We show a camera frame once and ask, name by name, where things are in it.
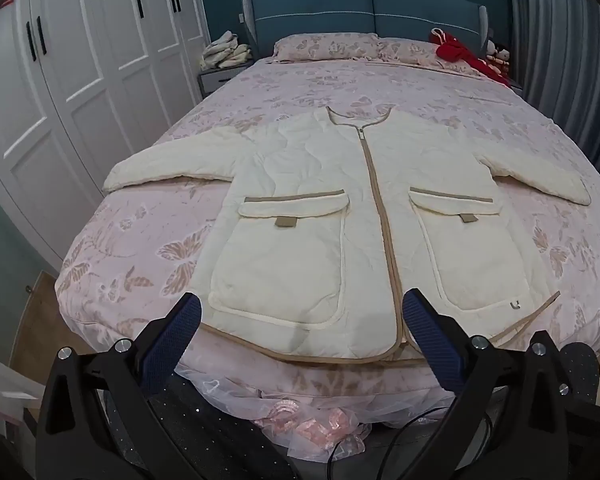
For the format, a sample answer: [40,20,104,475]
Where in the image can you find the black cable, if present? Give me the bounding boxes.
[327,400,492,466]

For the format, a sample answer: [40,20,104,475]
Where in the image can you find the grey curtain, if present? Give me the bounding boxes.
[507,0,600,181]

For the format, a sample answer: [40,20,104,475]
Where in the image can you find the pile of cream clothes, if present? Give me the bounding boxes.
[200,31,253,71]

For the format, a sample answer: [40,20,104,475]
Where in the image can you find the grey nightstand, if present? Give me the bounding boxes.
[197,57,253,101]

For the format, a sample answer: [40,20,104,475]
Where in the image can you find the small plush dolls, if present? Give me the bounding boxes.
[485,40,512,68]

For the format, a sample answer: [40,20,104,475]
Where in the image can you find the blue upholstered headboard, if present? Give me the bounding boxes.
[242,0,491,58]

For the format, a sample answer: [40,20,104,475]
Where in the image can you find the red garment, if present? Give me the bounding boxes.
[430,27,511,86]

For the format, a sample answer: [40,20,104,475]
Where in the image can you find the pink butterfly bedspread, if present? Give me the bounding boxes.
[55,32,600,411]

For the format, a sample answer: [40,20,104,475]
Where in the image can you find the white wardrobe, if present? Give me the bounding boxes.
[0,0,211,261]

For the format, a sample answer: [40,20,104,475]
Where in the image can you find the pink floral pillow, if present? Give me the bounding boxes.
[377,37,481,73]
[272,34,381,63]

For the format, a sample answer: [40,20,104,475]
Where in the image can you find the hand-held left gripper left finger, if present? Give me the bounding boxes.
[35,292,203,480]

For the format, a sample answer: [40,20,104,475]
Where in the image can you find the cream quilted jacket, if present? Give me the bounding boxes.
[102,105,592,363]

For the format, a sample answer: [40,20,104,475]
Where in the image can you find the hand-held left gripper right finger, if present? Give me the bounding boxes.
[401,289,572,480]

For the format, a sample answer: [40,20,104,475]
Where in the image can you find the sheer pink bed skirt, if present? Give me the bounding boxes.
[180,355,461,458]

